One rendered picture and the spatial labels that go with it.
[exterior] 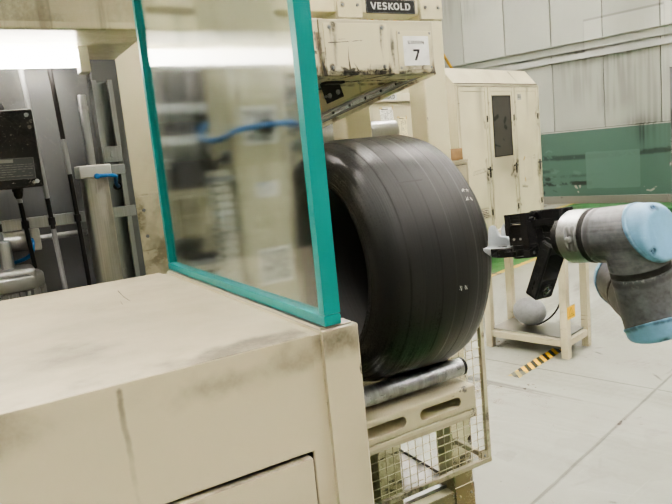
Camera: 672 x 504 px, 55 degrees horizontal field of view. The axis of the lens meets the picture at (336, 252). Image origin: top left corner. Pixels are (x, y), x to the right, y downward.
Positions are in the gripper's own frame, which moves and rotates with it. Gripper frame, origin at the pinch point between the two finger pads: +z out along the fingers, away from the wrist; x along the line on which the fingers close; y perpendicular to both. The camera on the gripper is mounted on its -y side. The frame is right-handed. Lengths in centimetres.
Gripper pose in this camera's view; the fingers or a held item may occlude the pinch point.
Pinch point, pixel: (489, 252)
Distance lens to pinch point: 130.2
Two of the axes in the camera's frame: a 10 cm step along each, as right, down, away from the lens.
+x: -8.6, 1.5, -4.9
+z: -4.9, 0.3, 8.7
